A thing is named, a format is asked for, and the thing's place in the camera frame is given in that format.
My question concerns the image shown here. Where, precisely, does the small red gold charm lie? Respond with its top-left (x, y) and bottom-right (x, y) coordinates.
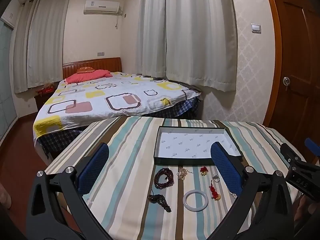
top-left (200, 166), bottom-right (208, 176)

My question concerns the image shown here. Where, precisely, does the red knot gold pendant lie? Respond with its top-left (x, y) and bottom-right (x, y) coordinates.
top-left (209, 180), bottom-right (221, 201)

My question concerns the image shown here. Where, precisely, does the gold chain necklace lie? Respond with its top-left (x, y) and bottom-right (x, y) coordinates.
top-left (177, 167), bottom-right (194, 181)

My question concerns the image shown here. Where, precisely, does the white jade bangle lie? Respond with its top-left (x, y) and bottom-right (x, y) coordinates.
top-left (183, 190), bottom-right (209, 212)

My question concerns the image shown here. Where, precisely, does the dark red bead bracelet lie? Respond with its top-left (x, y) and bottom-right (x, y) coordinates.
top-left (153, 167), bottom-right (174, 190)

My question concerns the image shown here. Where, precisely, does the black cord bracelet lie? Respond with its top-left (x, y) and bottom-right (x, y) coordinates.
top-left (147, 193), bottom-right (173, 213)

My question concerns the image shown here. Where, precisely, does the right hand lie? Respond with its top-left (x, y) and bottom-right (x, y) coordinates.
top-left (294, 195), bottom-right (319, 221)

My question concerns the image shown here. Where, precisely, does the wooden door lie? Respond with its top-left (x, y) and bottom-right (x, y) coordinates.
top-left (264, 0), bottom-right (319, 147)

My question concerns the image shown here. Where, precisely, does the plaid blue bed sheet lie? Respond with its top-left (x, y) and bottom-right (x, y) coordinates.
top-left (37, 97), bottom-right (203, 159)

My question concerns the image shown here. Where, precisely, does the green shallow tray box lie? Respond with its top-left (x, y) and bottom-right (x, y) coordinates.
top-left (153, 126), bottom-right (243, 166)

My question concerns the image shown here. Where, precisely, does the striped tablecloth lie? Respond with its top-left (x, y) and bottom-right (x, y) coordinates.
top-left (46, 116), bottom-right (289, 239)

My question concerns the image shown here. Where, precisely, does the patterned white bed quilt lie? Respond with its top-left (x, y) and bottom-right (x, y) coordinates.
top-left (33, 72), bottom-right (201, 141)

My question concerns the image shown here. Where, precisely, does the silver door knob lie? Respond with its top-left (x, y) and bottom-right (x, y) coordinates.
top-left (283, 76), bottom-right (291, 90)

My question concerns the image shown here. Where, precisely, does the dark wooden nightstand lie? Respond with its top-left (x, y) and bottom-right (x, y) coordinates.
top-left (34, 83), bottom-right (56, 111)

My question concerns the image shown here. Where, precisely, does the pink red pillow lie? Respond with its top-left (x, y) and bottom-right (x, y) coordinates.
top-left (65, 69), bottom-right (112, 84)

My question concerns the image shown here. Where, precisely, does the orange embroidered cushion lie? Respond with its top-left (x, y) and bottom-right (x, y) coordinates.
top-left (76, 67), bottom-right (95, 74)

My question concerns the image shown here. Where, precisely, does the wooden headboard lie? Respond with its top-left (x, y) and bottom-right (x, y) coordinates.
top-left (62, 57), bottom-right (122, 79)

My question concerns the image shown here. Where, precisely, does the left grey curtain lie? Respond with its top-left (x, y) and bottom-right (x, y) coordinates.
top-left (13, 0), bottom-right (69, 94)

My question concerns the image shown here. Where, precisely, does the grey curtain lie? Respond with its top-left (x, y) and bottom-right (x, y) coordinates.
top-left (136, 0), bottom-right (238, 92)
top-left (13, 0), bottom-right (69, 94)

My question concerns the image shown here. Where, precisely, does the right grey curtain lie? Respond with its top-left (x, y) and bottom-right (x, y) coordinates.
top-left (136, 0), bottom-right (238, 92)

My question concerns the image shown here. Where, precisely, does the white air conditioner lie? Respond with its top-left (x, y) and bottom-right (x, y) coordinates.
top-left (84, 0), bottom-right (120, 15)

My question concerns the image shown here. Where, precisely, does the wall light switch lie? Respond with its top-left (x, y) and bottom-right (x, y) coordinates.
top-left (251, 23), bottom-right (261, 34)

